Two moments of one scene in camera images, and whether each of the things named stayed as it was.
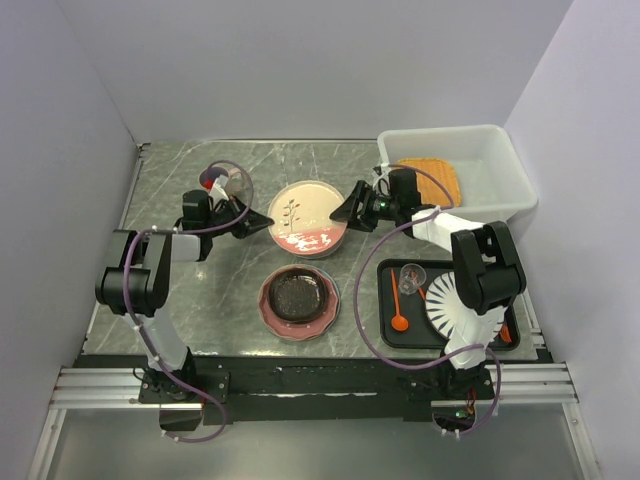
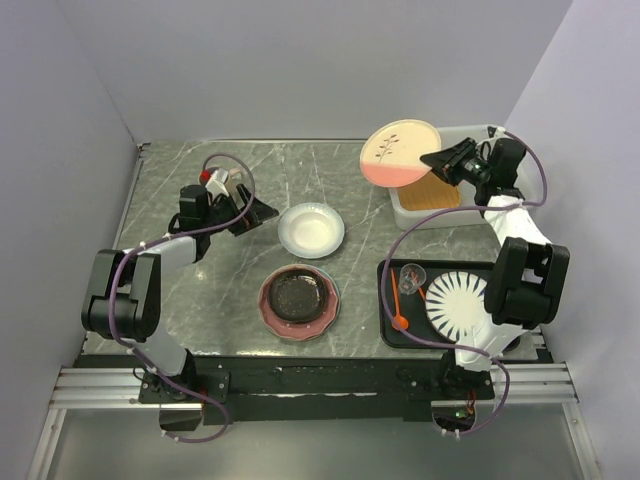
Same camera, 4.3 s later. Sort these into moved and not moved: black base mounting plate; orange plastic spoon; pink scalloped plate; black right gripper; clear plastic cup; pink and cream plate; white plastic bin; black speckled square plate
Moved: white plastic bin; pink and cream plate; black right gripper
Not moved: pink scalloped plate; black speckled square plate; clear plastic cup; orange plastic spoon; black base mounting plate
